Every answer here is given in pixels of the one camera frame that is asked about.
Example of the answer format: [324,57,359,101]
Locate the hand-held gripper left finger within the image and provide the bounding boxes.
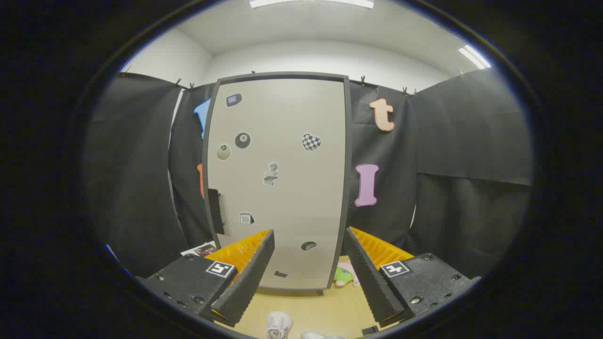
[137,229,275,328]

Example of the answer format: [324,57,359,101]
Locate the long ceiling light panel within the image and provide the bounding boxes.
[250,0,375,9]

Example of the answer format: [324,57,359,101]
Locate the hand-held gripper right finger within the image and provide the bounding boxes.
[343,227,482,328]

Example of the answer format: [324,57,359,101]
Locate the light grey shoe cabinet door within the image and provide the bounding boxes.
[207,78,347,289]

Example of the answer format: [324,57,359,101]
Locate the white shoe with red logo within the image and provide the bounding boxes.
[266,311,293,339]

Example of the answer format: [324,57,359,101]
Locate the dark grey shoe cabinet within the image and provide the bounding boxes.
[202,72,353,296]

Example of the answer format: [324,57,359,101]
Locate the black door handle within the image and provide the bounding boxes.
[207,188,225,235]

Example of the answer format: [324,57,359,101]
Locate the black backdrop cloth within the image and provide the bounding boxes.
[85,71,535,279]

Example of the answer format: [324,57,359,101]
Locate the pink and green plush toy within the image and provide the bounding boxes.
[334,262,361,288]

